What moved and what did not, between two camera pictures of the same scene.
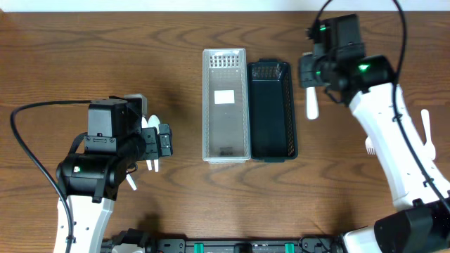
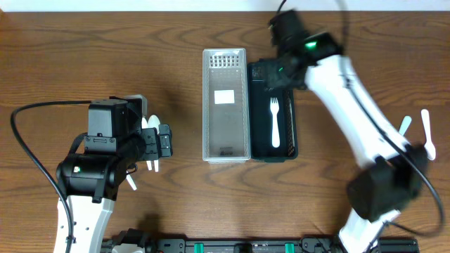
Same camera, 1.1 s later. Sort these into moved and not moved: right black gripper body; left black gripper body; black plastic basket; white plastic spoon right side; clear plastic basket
Moved: right black gripper body
Not moved: white plastic spoon right side; clear plastic basket; left black gripper body; black plastic basket
